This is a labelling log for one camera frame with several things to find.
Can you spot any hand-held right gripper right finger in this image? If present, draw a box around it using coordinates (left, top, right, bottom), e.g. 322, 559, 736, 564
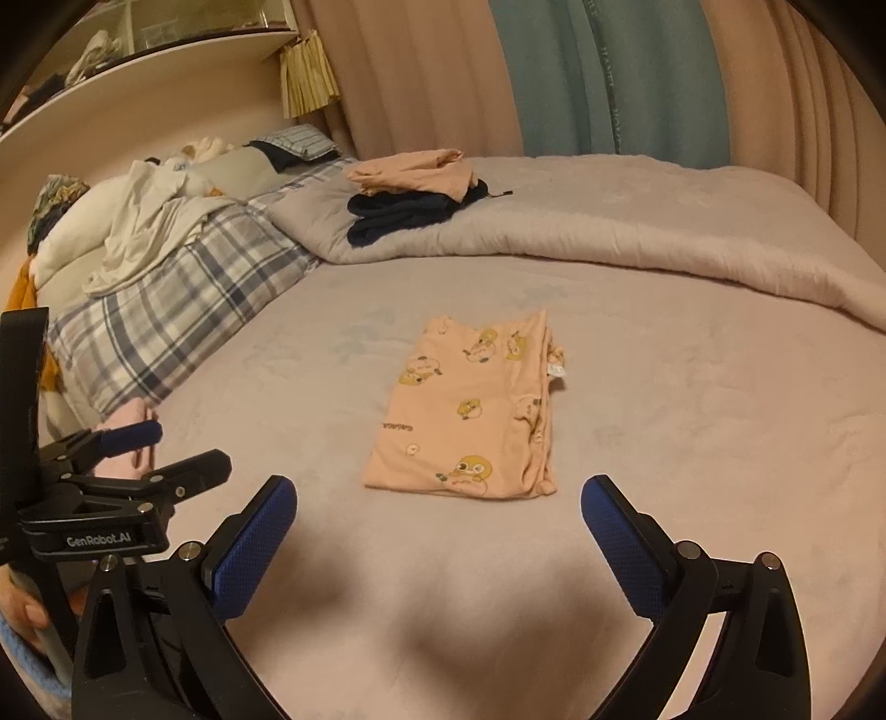
581, 474, 814, 720

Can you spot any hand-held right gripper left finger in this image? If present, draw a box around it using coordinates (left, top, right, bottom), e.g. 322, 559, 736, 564
69, 474, 298, 720

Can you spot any orange cartoon print shirt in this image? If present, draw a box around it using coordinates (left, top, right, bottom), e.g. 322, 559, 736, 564
363, 309, 569, 500

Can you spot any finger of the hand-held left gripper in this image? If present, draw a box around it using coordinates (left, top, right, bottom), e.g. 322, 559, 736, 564
38, 419, 165, 476
68, 449, 234, 517

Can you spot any plaid blue grey pillow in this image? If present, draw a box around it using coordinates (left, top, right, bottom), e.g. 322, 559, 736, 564
45, 166, 354, 420

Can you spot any cream headboard shelf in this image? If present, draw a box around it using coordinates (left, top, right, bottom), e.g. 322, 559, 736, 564
0, 0, 302, 181

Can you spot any white clothes pile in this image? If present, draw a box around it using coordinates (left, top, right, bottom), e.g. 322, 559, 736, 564
65, 28, 127, 88

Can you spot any floral patterned cloth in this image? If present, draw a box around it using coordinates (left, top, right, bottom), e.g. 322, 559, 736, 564
28, 176, 92, 254

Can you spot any folded peach garment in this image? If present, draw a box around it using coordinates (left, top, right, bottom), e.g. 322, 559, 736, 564
344, 147, 478, 203

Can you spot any grey pink duvet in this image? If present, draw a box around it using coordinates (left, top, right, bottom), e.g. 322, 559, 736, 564
266, 153, 886, 326

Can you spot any mustard yellow cloth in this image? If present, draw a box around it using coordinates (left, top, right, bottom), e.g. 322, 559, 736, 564
7, 259, 60, 392

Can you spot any dark cloth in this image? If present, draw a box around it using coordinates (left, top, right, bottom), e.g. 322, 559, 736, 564
245, 140, 306, 174

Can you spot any yellow curtain tassel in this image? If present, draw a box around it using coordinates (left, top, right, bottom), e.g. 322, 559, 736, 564
279, 31, 342, 120

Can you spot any white crumpled cloth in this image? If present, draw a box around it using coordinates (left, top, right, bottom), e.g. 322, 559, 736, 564
83, 159, 223, 295

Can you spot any person's left hand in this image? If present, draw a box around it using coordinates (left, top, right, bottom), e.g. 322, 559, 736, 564
0, 569, 53, 632

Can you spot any pink curtain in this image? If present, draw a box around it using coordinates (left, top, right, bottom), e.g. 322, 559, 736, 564
291, 0, 523, 163
699, 0, 873, 209

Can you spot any folded dark navy garment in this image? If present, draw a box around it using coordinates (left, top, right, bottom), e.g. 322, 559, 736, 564
346, 178, 513, 249

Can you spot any white pillow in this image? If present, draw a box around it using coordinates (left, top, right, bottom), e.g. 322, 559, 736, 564
31, 187, 140, 288

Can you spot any pink bed sheet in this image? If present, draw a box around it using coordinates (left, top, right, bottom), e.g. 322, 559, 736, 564
42, 256, 886, 720

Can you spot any blue striped pillow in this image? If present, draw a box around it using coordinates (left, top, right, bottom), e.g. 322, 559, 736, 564
266, 125, 340, 162

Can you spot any teal curtain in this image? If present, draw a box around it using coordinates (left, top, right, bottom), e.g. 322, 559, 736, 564
488, 0, 735, 167

